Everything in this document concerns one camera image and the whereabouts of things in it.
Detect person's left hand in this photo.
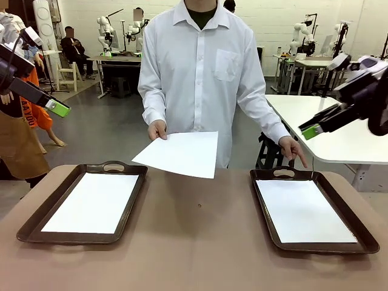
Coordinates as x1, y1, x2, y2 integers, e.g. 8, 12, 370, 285
278, 136, 309, 169

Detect white folding chair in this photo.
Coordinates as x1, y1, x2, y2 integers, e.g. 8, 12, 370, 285
56, 62, 84, 92

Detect white standing air conditioner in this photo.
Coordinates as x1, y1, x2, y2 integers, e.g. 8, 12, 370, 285
32, 0, 61, 82

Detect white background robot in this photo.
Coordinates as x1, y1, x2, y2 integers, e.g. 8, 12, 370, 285
96, 14, 116, 58
124, 19, 144, 58

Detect dark brown plastic tray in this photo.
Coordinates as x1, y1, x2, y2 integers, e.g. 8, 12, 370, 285
249, 165, 381, 258
16, 160, 149, 252

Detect large white table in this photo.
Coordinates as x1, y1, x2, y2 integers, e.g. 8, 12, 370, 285
263, 93, 388, 192

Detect background person grey t-shirt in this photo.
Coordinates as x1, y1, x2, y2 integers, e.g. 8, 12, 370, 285
132, 7, 146, 31

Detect mannequin with orange pants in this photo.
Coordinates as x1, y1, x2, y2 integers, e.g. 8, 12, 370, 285
18, 27, 66, 148

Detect background person black clothes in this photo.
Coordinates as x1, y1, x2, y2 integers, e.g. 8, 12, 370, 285
59, 25, 95, 81

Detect person's right forearm white sleeve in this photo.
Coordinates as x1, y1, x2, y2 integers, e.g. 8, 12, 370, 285
141, 86, 167, 127

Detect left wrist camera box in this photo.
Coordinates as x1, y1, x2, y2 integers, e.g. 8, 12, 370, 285
20, 26, 44, 49

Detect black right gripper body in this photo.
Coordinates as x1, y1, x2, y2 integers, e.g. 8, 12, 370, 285
339, 78, 388, 124

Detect person in white shirt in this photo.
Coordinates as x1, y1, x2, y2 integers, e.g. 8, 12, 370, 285
138, 0, 292, 169

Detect black plastic stool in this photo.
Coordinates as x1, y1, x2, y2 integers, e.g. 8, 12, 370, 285
110, 76, 132, 98

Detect background workbench table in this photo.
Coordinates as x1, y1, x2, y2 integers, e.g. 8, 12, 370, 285
87, 53, 143, 100

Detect white power socket box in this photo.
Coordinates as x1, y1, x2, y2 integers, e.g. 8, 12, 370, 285
357, 169, 369, 192

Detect black floor tripod stand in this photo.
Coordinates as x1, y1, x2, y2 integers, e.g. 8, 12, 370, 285
45, 69, 70, 95

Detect white A4 paper sheet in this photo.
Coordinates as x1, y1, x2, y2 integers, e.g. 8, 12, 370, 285
41, 172, 139, 234
131, 130, 219, 179
256, 179, 358, 244

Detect person's left forearm white sleeve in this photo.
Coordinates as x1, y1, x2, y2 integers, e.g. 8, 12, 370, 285
257, 96, 292, 146

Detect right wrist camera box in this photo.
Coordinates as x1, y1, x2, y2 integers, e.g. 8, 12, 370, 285
326, 53, 352, 72

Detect black tripod pole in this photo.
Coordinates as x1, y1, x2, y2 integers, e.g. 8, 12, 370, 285
321, 22, 349, 98

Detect black step stool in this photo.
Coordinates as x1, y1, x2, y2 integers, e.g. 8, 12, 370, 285
256, 139, 299, 170

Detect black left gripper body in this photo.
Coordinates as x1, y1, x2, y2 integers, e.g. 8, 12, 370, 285
0, 44, 36, 95

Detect person's right hand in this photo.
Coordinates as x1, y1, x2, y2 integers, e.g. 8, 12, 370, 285
147, 119, 168, 141

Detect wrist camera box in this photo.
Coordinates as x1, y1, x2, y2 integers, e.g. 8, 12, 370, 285
326, 53, 352, 72
20, 26, 44, 49

